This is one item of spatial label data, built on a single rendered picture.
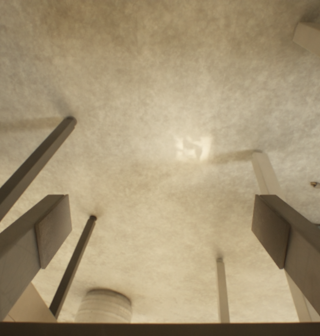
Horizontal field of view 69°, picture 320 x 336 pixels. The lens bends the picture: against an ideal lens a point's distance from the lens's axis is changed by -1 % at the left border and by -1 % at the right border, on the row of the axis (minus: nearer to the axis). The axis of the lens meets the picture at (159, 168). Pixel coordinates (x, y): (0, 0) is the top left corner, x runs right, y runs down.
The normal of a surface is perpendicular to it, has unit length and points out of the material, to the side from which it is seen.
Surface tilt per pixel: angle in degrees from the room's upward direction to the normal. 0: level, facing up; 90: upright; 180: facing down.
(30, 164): 90
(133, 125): 0
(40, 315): 90
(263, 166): 90
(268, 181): 90
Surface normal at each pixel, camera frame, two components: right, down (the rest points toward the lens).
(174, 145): -0.11, 0.62
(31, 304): 0.99, 0.10
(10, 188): 0.04, -0.78
